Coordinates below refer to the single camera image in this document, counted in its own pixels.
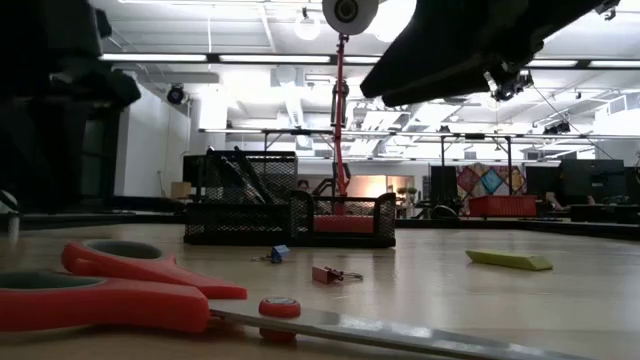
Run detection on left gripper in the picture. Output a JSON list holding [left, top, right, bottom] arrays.
[[0, 0, 142, 201]]

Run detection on black ceiling spotlight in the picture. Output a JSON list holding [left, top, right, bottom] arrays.
[[166, 83, 189, 106]]

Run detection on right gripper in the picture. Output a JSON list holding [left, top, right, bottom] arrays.
[[359, 0, 621, 108]]

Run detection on blue binder clip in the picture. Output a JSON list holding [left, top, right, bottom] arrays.
[[252, 244, 291, 265]]

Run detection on small black monitor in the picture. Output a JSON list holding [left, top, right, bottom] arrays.
[[182, 154, 209, 190]]

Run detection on black ceiling camera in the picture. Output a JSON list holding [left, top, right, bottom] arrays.
[[492, 69, 535, 104]]

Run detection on black mesh desk organizer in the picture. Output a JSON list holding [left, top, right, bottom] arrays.
[[183, 150, 397, 249]]

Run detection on potted plant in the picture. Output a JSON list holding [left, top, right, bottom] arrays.
[[397, 185, 419, 207]]

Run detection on black aluminium table frame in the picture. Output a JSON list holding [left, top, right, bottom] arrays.
[[0, 212, 640, 242]]

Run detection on white cylinder post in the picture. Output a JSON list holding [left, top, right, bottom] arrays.
[[5, 212, 21, 241]]

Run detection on long ceiling strip light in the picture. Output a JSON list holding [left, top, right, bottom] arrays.
[[97, 52, 640, 70]]

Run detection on red binder clip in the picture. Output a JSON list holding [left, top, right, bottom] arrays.
[[311, 265, 365, 285]]

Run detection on red-handled scissors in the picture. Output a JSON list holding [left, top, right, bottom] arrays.
[[0, 238, 591, 360]]

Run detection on large black monitor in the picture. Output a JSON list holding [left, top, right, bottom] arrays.
[[560, 158, 626, 205]]

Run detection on colourful patchwork quilt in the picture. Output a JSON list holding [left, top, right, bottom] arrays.
[[457, 162, 527, 197]]

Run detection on yellow sticky note pad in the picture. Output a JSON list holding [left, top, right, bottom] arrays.
[[465, 249, 555, 272]]

